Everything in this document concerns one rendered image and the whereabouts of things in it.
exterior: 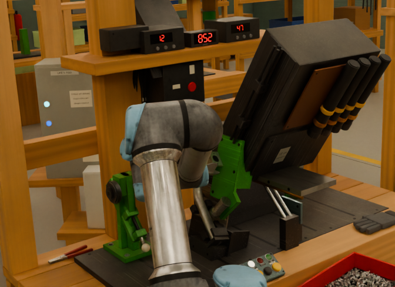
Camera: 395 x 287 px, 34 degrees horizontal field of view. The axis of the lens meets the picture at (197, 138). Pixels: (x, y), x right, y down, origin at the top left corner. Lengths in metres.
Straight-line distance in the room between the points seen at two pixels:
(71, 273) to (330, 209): 0.99
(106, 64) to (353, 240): 1.00
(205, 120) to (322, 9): 1.37
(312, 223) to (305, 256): 0.26
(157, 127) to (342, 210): 1.19
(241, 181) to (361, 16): 6.65
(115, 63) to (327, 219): 0.96
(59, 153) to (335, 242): 0.98
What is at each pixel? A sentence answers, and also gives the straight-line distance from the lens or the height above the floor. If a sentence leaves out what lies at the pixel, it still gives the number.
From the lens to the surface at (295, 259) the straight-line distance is 2.12.
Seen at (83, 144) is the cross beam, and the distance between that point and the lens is 2.27.
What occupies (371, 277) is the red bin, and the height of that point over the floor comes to 0.87.
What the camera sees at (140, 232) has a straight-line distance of 2.12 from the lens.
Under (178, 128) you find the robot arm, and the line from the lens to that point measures 1.48.
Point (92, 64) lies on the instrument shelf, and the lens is 2.02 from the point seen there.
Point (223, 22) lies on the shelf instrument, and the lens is 2.33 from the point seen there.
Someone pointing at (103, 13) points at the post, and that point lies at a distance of 2.15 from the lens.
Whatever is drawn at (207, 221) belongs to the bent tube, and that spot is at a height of 1.01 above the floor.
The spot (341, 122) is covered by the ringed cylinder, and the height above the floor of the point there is 1.31.
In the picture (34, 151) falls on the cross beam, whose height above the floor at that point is 1.24.
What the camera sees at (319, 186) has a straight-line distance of 2.09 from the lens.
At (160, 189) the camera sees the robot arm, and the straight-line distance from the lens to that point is 1.45.
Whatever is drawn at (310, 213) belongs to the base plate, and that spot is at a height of 0.90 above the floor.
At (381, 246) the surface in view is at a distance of 2.33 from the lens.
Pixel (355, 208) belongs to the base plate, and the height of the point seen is 0.90.
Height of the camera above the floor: 1.84
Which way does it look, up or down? 16 degrees down
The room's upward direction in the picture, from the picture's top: 3 degrees counter-clockwise
